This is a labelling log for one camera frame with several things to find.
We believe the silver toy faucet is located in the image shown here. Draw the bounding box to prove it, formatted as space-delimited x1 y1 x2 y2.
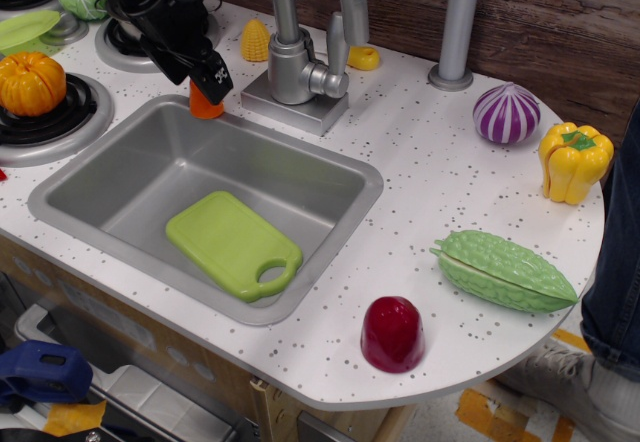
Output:
241 0 369 136

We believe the orange toy carrot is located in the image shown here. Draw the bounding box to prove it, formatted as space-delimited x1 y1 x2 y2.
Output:
189 80 225 119

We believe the person leg in jeans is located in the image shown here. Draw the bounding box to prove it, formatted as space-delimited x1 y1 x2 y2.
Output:
581 107 639 382

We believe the grey vertical pole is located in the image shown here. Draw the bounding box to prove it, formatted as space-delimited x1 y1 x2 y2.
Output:
428 0 477 92

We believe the blue clamp handle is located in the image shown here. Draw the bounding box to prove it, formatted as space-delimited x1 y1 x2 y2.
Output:
1 340 93 404

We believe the small yellow toy piece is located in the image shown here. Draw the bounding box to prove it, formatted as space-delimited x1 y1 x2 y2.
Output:
347 46 380 71

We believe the grey toy sink basin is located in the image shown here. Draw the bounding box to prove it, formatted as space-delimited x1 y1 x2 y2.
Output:
28 95 384 325

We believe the back toy stove burner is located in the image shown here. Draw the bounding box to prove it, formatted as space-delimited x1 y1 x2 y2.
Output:
94 11 222 74

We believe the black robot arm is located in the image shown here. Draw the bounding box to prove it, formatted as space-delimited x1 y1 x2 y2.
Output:
115 0 233 105

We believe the green toy bitter melon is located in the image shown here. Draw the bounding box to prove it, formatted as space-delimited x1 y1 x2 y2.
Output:
430 230 578 313

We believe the yellow toy bell pepper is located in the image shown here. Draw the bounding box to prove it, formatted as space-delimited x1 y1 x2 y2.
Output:
538 122 614 205

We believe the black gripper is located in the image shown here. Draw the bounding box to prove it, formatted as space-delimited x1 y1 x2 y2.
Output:
115 0 233 105

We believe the green toy cutting board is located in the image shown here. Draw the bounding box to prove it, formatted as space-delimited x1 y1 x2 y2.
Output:
165 191 303 303

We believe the silver toy pot with lid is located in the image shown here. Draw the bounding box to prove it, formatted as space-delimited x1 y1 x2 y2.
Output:
107 0 222 47

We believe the toy stove burner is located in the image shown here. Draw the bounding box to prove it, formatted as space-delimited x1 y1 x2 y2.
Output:
1 73 114 168
94 11 222 74

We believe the grey sneaker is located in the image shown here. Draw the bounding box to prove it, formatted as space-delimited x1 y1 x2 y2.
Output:
496 341 639 441

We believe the yellow toy corn cob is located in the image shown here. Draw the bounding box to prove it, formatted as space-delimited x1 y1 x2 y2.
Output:
240 19 270 62

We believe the orange toy pumpkin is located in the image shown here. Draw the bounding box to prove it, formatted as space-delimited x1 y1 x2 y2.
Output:
1 52 67 117

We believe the dark red toy fruit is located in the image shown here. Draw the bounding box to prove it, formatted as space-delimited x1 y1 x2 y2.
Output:
360 296 426 373

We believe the purple striped toy onion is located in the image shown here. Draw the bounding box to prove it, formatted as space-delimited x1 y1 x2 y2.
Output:
472 82 541 144

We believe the front toy stove burner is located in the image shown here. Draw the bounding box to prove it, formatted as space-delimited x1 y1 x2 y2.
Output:
1 73 114 168

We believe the light green toy plate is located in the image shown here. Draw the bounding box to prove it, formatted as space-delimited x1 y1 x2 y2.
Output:
0 10 61 55

